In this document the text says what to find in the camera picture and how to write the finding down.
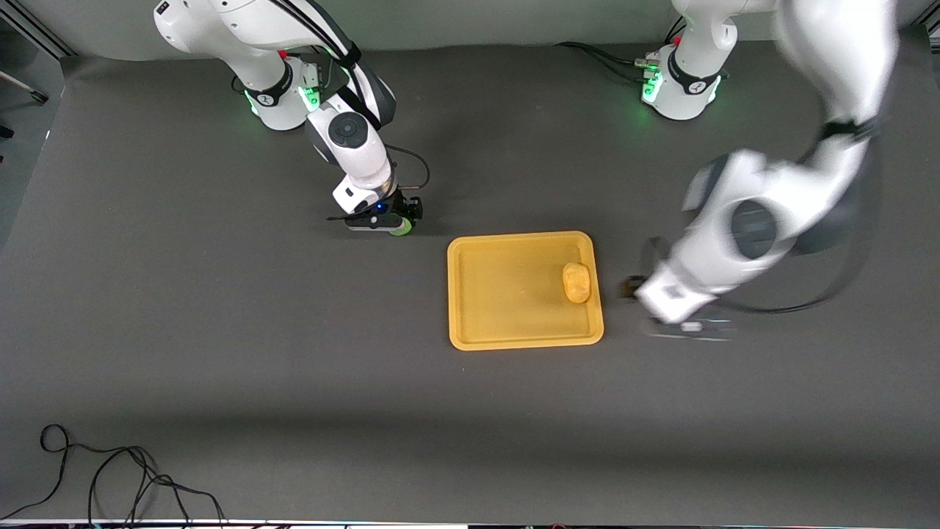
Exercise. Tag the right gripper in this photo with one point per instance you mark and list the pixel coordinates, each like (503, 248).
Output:
(410, 206)

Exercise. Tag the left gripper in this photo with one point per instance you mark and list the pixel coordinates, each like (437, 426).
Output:
(630, 287)

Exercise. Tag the yellow potato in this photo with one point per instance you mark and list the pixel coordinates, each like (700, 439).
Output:
(577, 283)

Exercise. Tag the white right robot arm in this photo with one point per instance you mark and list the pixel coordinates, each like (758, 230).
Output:
(345, 132)

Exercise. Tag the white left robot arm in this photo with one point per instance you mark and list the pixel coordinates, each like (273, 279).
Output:
(756, 220)

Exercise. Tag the yellow plastic tray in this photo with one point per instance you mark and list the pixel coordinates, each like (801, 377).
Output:
(514, 294)

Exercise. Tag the dark grey table cloth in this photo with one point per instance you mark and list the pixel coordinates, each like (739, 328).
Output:
(294, 367)

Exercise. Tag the thin metal rod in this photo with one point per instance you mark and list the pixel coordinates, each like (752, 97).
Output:
(26, 88)

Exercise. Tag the aluminium frame rail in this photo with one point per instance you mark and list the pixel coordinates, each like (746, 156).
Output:
(44, 33)
(933, 28)

